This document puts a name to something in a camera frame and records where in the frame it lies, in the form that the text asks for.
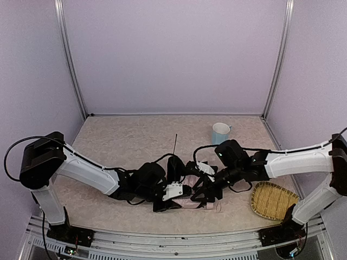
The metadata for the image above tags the pink umbrella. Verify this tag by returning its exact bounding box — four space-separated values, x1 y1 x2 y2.
166 133 223 213

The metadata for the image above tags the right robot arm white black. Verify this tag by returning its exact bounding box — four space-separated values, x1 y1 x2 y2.
191 133 346 245

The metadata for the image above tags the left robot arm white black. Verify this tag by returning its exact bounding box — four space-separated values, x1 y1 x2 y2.
10 132 183 245

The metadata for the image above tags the blue ceramic mug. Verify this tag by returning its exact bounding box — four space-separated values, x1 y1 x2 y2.
211 122 232 145

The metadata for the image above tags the woven bamboo tray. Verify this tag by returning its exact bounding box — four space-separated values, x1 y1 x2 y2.
250 181 299 222

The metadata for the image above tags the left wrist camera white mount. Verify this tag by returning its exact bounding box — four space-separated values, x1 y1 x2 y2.
162 182 192 202

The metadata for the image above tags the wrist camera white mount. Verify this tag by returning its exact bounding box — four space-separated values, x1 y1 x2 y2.
162 182 192 202
186 161 218 177

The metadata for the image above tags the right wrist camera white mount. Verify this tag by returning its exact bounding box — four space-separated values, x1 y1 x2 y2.
186 161 218 177

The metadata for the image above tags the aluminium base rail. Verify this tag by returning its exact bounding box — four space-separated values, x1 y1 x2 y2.
17 216 336 259

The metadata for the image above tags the right aluminium frame post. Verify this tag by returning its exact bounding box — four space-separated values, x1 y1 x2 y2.
262 0 294 121

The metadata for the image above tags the aluminium frame post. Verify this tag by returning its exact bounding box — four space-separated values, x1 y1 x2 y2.
54 0 88 120
262 0 294 121

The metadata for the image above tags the left aluminium frame post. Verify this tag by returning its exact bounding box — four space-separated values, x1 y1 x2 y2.
54 0 88 120

